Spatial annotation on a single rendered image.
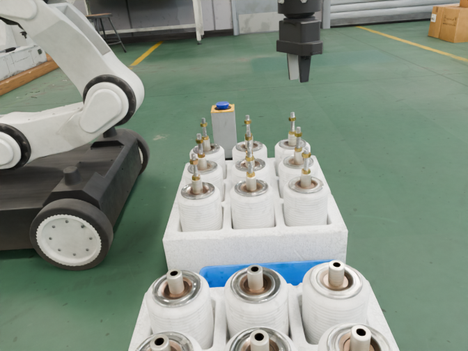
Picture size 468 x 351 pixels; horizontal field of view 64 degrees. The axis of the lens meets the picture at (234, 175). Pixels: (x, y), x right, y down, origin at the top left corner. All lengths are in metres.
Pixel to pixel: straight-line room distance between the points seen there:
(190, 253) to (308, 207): 0.27
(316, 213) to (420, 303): 0.31
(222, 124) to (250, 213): 0.43
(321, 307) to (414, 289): 0.45
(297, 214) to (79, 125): 0.64
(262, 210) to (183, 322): 0.33
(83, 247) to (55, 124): 0.36
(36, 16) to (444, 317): 1.15
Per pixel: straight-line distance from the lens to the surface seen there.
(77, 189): 1.05
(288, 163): 0.93
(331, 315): 0.58
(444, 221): 1.25
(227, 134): 1.17
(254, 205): 0.79
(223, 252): 0.83
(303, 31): 0.81
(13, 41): 4.41
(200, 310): 0.58
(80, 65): 1.11
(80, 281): 1.08
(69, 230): 1.06
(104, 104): 1.07
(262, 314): 0.56
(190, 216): 0.82
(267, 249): 0.82
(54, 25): 1.09
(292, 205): 0.82
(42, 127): 1.21
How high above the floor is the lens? 0.65
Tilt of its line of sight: 27 degrees down
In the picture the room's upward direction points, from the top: 5 degrees counter-clockwise
